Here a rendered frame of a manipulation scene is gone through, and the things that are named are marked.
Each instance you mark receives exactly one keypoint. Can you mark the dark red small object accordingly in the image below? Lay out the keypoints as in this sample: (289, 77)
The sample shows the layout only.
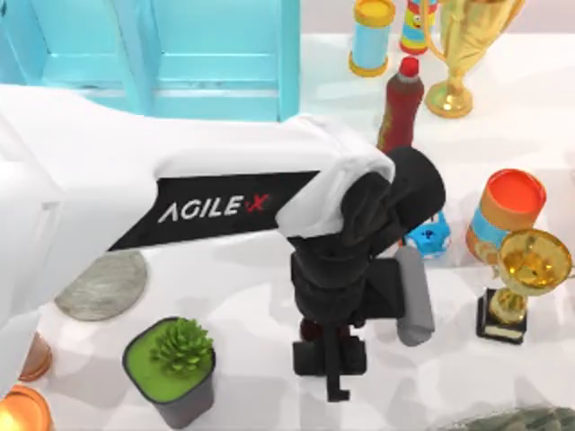
(310, 330)

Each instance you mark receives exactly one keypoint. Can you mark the blue toy car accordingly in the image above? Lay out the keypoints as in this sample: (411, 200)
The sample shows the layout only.
(431, 238)

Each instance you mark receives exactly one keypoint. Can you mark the green plant in dark pot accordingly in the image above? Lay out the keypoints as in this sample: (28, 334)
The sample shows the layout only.
(173, 368)

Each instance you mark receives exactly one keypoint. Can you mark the orange and blue can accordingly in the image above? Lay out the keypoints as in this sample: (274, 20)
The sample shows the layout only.
(503, 211)

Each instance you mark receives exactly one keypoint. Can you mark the dark green round mat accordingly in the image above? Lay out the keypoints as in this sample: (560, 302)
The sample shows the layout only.
(525, 422)

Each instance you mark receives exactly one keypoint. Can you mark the dark red sauce bottle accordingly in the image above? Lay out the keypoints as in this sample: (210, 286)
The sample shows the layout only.
(402, 108)

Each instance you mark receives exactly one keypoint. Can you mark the gold trophy with black base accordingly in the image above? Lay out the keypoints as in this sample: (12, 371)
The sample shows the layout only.
(530, 265)

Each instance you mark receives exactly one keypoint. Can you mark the grey round coaster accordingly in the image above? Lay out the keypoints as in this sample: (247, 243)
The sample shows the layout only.
(105, 287)

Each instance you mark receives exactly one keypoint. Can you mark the blue and yellow can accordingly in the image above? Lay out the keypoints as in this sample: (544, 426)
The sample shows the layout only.
(370, 38)

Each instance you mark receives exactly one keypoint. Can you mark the light blue rack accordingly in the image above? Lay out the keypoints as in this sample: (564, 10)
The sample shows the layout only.
(202, 58)

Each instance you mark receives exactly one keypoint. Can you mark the colourful cartoon bottle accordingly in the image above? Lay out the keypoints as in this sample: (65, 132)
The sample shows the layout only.
(418, 31)

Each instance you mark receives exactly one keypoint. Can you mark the large gold trophy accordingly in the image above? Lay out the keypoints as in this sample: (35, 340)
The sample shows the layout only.
(467, 40)

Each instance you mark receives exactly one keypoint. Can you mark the orange round cup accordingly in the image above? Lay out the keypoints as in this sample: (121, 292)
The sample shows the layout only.
(22, 410)

